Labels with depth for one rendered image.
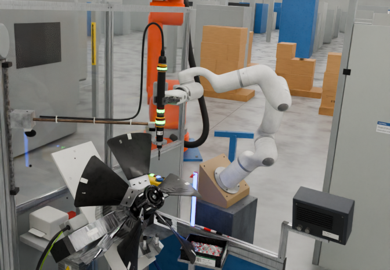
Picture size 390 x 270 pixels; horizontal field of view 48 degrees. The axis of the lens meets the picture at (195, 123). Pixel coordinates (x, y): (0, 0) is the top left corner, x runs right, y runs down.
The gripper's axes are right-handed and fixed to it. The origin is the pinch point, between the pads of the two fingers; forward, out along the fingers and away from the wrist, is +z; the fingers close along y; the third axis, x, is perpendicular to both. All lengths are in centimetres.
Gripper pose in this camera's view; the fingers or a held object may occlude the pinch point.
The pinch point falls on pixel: (161, 100)
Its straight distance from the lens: 200.6
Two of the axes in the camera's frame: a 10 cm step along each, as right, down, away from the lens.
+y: -8.5, -1.9, 5.0
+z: -5.3, 2.0, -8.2
